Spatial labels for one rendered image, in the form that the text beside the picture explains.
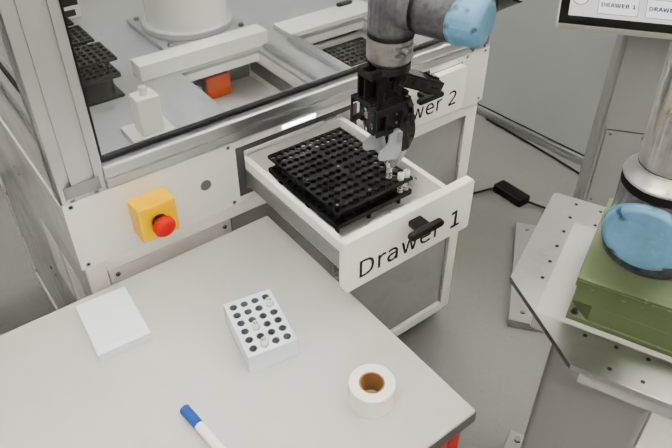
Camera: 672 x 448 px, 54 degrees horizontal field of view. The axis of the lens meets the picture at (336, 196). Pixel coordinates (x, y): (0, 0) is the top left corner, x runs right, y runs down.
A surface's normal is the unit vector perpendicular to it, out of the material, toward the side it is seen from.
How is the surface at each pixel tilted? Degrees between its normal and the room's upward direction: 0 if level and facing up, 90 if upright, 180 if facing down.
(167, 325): 0
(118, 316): 0
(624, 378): 0
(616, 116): 90
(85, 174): 90
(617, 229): 98
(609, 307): 90
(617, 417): 90
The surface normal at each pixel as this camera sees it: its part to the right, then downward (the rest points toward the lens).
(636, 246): -0.56, 0.61
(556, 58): -0.76, 0.39
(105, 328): 0.00, -0.79
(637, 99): -0.26, 0.59
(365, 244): 0.60, 0.48
